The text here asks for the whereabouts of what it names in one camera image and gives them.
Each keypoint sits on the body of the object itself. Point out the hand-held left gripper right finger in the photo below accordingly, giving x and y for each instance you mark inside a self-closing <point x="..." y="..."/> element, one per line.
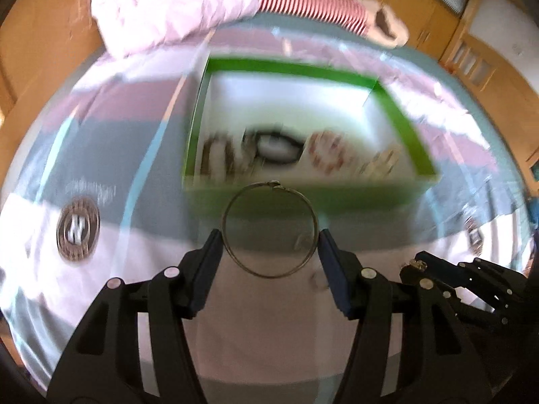
<point x="332" y="265"/>

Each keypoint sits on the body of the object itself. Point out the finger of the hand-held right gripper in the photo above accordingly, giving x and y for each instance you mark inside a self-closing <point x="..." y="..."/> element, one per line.
<point x="471" y="298"/>
<point x="446" y="263"/>

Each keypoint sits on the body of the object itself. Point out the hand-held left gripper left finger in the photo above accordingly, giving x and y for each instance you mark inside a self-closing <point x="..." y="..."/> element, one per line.
<point x="210" y="261"/>

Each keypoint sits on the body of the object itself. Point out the red white striped plush toy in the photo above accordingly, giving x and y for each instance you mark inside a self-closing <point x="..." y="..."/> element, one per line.
<point x="316" y="6"/>

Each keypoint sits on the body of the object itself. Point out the green cardboard box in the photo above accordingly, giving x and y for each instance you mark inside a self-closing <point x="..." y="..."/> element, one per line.
<point x="202" y="202"/>

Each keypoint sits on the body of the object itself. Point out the thin metal bangle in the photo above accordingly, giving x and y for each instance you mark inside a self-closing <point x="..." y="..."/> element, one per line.
<point x="276" y="184"/>

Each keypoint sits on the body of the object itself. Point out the wooden glazed door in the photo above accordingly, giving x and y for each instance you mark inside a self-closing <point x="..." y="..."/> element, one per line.
<point x="476" y="67"/>

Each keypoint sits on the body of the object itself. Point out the black wrist watch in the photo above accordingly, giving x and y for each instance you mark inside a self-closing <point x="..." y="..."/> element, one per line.
<point x="249" y="145"/>

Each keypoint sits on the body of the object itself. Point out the white wrist watch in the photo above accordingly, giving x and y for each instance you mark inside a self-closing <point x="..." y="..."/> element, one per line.
<point x="379" y="164"/>

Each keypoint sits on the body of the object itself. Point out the printed bed sheet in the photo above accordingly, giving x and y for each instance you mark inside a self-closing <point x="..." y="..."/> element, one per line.
<point x="126" y="303"/>

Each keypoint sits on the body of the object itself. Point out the wooden headboard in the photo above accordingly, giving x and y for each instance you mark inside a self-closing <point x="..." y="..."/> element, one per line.
<point x="38" y="29"/>

